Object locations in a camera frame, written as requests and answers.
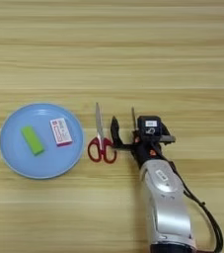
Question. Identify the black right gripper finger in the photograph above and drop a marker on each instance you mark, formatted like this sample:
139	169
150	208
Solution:
168	138
116	131

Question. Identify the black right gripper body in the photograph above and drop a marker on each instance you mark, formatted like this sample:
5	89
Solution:
146	151

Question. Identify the white pink printed eraser box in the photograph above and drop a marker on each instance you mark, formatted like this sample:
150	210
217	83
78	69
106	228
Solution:
61	131

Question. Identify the green rectangular eraser block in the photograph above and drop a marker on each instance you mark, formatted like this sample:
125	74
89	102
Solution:
33	140

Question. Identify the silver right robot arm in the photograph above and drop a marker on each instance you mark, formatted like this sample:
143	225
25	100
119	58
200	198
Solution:
166	204

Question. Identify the small black box white label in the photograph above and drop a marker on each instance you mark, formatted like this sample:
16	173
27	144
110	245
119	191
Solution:
149	126

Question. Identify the blue round plate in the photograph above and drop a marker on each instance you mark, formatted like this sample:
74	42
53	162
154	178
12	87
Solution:
24	161

